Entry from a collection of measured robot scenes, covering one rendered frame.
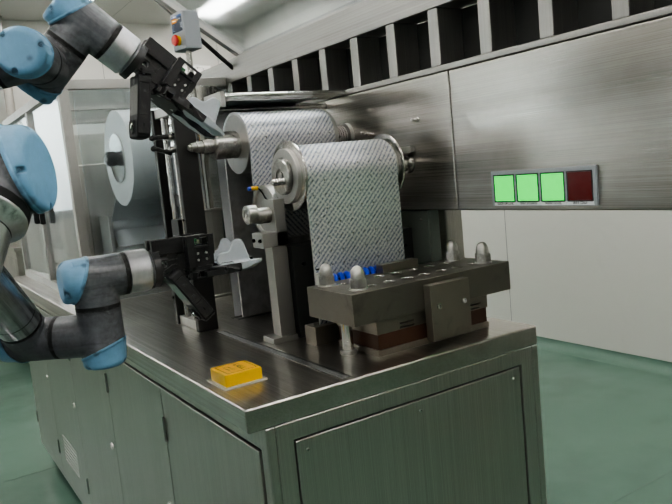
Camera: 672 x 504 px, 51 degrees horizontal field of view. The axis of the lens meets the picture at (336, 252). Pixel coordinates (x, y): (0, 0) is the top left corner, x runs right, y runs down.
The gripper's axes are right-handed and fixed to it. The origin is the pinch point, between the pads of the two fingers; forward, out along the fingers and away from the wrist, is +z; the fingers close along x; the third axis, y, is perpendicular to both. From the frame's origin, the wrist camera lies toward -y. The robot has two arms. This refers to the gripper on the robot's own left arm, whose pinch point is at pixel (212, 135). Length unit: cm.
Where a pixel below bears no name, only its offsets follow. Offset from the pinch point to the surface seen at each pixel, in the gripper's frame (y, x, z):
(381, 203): 9.8, -4.5, 38.3
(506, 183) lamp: 20, -29, 47
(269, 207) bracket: -3.4, 4.7, 19.9
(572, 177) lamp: 20, -45, 46
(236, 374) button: -37.5, -17.7, 20.8
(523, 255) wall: 123, 184, 265
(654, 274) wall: 119, 93, 269
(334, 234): -2.4, -4.5, 31.8
